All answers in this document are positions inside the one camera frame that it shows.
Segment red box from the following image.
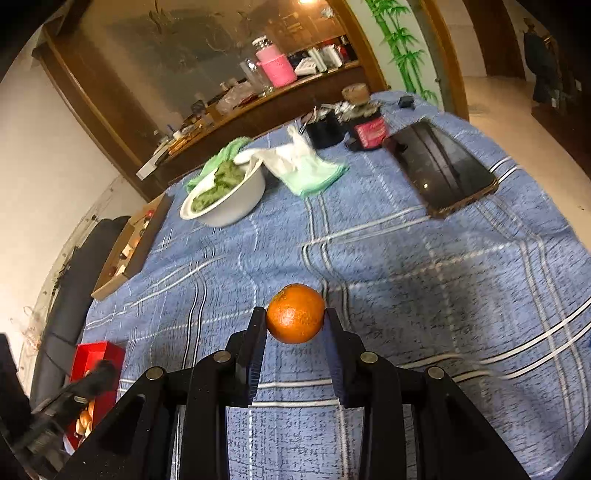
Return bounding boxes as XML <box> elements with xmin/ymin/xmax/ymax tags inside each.
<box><xmin>65</xmin><ymin>340</ymin><xmax>126</xmax><ymax>450</ymax></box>

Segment mandarin orange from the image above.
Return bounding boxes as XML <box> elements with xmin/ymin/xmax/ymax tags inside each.
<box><xmin>266</xmin><ymin>284</ymin><xmax>326</xmax><ymax>344</ymax></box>
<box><xmin>76</xmin><ymin>399</ymin><xmax>98</xmax><ymax>437</ymax></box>

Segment clear glass jar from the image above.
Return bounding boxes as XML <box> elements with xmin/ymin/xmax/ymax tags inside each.
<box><xmin>239</xmin><ymin>58</ymin><xmax>273</xmax><ymax>95</ymax></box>

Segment white towel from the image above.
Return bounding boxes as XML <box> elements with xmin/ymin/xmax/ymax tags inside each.
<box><xmin>233</xmin><ymin>124</ymin><xmax>350</xmax><ymax>198</ymax></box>

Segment black chair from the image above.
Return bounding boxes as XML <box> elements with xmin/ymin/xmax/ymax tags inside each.
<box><xmin>30</xmin><ymin>216</ymin><xmax>132</xmax><ymax>409</ymax></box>

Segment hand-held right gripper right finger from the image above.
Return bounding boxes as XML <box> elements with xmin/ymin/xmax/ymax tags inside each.
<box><xmin>323</xmin><ymin>307</ymin><xmax>530</xmax><ymax>480</ymax></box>

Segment green leaves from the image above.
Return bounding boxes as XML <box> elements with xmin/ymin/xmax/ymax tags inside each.
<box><xmin>191</xmin><ymin>160</ymin><xmax>245</xmax><ymax>213</ymax></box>

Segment dark standing figure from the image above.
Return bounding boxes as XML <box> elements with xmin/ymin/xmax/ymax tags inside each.
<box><xmin>523</xmin><ymin>17</ymin><xmax>561</xmax><ymax>104</ymax></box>

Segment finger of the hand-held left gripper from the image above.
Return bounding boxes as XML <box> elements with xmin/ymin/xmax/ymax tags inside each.
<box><xmin>29</xmin><ymin>361</ymin><xmax>117</xmax><ymax>417</ymax></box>

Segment wooden framed sideboard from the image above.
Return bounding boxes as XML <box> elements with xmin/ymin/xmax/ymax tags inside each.
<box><xmin>32</xmin><ymin>0</ymin><xmax>469</xmax><ymax>199</ymax></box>

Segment blue plaid tablecloth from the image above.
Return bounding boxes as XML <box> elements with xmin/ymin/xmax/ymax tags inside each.
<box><xmin>83</xmin><ymin>90</ymin><xmax>591</xmax><ymax>480</ymax></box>

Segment white bowl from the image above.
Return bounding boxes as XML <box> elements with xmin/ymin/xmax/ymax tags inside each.
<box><xmin>180</xmin><ymin>159</ymin><xmax>267</xmax><ymax>228</ymax></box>

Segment black cup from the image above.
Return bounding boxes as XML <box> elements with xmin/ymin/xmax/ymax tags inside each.
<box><xmin>305</xmin><ymin>111</ymin><xmax>346</xmax><ymax>149</ymax></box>

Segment long white box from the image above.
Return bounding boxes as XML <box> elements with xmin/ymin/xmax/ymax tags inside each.
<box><xmin>136</xmin><ymin>157</ymin><xmax>162</xmax><ymax>182</ymax></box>

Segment green bamboo wall decal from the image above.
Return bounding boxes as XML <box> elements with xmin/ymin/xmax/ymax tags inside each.
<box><xmin>365</xmin><ymin>0</ymin><xmax>439</xmax><ymax>104</ymax></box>

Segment black jar red label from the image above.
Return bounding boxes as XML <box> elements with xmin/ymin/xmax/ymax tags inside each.
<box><xmin>342</xmin><ymin>83</ymin><xmax>391</xmax><ymax>151</ymax></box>

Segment clear plastic bag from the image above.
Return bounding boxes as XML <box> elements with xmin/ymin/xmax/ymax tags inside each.
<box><xmin>215</xmin><ymin>88</ymin><xmax>252</xmax><ymax>114</ymax></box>

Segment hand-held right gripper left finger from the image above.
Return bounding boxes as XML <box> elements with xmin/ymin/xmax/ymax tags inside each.
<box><xmin>54</xmin><ymin>305</ymin><xmax>269</xmax><ymax>480</ymax></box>

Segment flat cardboard box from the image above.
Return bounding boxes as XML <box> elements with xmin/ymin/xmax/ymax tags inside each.
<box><xmin>91</xmin><ymin>193</ymin><xmax>174</xmax><ymax>302</ymax></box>

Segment black smartphone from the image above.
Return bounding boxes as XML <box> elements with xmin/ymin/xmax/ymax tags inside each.
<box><xmin>382</xmin><ymin>121</ymin><xmax>499</xmax><ymax>219</ymax></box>

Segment pink plastic cup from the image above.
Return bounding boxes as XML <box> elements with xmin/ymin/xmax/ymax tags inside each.
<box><xmin>255</xmin><ymin>46</ymin><xmax>297</xmax><ymax>88</ymax></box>

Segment green cloth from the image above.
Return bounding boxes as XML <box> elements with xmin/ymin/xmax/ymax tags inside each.
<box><xmin>186</xmin><ymin>137</ymin><xmax>254</xmax><ymax>192</ymax></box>

